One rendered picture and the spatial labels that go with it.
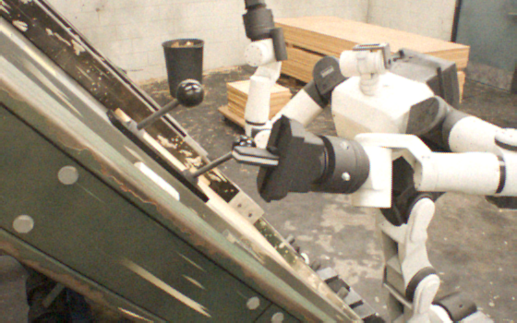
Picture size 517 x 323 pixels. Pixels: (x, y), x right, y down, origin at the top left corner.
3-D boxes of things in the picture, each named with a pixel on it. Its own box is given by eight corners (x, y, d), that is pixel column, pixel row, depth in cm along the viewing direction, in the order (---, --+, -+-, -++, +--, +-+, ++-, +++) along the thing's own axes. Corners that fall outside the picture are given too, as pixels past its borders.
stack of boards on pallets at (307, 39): (459, 115, 492) (471, 46, 459) (395, 134, 444) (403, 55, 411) (323, 66, 684) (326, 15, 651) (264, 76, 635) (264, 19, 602)
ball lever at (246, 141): (190, 197, 70) (262, 159, 66) (174, 184, 68) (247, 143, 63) (191, 179, 73) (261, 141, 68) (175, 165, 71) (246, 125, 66)
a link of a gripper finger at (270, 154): (230, 149, 64) (268, 154, 67) (240, 159, 61) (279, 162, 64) (233, 138, 63) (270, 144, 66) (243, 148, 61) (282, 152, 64)
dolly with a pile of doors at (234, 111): (291, 129, 454) (292, 89, 437) (245, 139, 429) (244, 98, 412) (259, 111, 501) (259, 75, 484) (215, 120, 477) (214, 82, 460)
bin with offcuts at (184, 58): (214, 96, 549) (212, 42, 522) (174, 103, 525) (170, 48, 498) (197, 86, 589) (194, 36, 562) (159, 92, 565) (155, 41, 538)
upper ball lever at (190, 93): (135, 151, 63) (210, 104, 58) (115, 135, 61) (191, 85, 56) (138, 134, 66) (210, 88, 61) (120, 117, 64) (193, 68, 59)
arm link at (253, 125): (246, 80, 140) (239, 138, 148) (250, 90, 131) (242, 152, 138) (281, 84, 142) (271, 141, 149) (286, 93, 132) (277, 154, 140)
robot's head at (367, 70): (354, 75, 121) (346, 46, 117) (390, 74, 115) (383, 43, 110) (345, 89, 117) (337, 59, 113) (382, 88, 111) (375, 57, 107)
